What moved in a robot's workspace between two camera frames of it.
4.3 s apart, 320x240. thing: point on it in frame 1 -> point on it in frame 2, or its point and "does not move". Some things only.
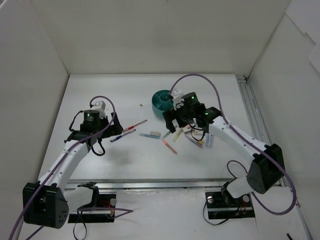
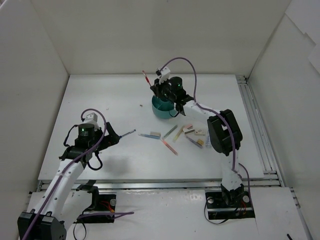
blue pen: x=118 y=137 does not move
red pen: x=132 y=126 -> x=146 y=77
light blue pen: x=150 y=135 does not move
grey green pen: x=167 y=134 does not move
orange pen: x=166 y=144 does not move
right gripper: x=169 y=120 -> x=157 y=89
